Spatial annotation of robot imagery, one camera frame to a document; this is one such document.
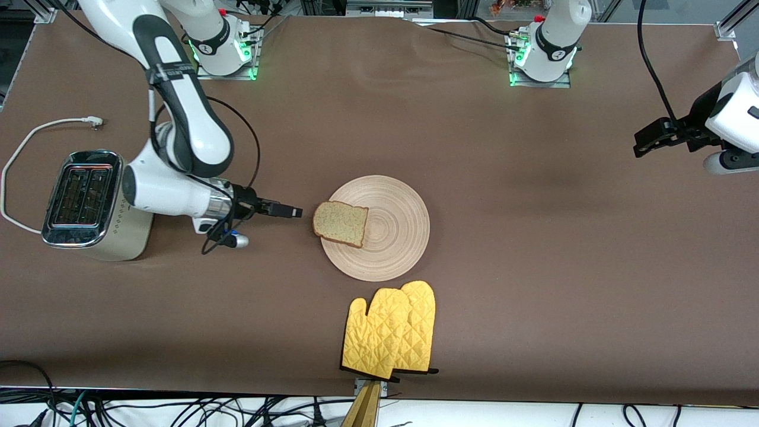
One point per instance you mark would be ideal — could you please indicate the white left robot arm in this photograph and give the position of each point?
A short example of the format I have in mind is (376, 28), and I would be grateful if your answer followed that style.
(548, 53)

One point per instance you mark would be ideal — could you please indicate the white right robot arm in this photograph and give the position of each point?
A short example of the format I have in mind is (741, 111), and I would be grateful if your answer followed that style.
(178, 196)

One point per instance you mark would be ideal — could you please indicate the round wooden plate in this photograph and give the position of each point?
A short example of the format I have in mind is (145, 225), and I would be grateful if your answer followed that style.
(391, 237)

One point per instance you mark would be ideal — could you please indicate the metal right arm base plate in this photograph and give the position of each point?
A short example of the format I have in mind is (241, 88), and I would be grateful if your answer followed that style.
(237, 76)

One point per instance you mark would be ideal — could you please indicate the brown table cover sheet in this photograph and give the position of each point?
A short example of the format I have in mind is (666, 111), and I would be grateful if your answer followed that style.
(379, 118)

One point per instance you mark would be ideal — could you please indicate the grey metal box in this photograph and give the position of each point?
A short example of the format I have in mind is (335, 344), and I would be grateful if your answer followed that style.
(388, 7)

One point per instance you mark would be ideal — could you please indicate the yellow quilted oven mitt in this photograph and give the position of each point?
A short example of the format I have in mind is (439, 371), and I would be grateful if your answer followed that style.
(373, 338)
(422, 320)

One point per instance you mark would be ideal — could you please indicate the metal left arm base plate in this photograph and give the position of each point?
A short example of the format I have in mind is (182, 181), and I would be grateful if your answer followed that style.
(560, 85)

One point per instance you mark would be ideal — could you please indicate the slice of brown bread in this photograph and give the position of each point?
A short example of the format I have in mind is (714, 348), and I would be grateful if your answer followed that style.
(341, 224)

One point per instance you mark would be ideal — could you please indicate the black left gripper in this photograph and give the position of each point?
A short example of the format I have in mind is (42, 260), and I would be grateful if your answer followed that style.
(695, 122)

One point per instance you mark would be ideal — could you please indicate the wooden camera stand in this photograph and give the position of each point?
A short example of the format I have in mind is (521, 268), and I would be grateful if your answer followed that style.
(363, 412)

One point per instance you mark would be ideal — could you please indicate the aluminium frame post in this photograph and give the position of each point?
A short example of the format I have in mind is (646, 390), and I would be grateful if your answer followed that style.
(732, 26)
(46, 12)

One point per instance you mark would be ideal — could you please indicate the cream and chrome toaster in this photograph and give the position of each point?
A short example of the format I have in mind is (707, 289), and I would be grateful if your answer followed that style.
(112, 243)

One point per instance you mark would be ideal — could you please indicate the small metal clamp bracket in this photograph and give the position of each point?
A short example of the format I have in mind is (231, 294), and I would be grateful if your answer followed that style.
(384, 388)

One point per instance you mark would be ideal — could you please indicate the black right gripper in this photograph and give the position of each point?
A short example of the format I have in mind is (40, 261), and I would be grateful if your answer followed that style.
(244, 200)

